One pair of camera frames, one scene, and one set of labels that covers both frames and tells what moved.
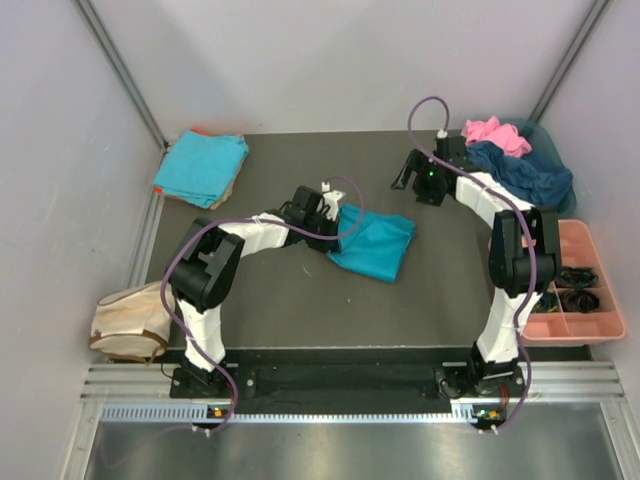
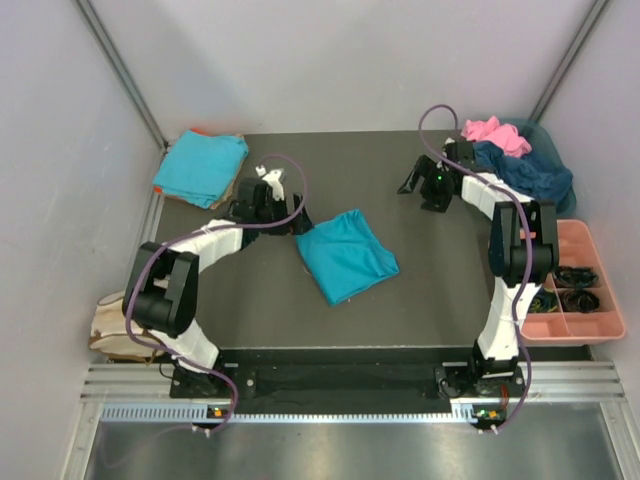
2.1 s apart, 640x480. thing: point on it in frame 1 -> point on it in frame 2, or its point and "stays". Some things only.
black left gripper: x=328 y=244 -> x=299 y=224
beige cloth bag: x=133 y=324 stays
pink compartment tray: x=602 y=324 stays
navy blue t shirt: x=528 y=176 stays
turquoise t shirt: x=379 y=245 -> x=344 y=257
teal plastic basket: x=544 y=147 stays
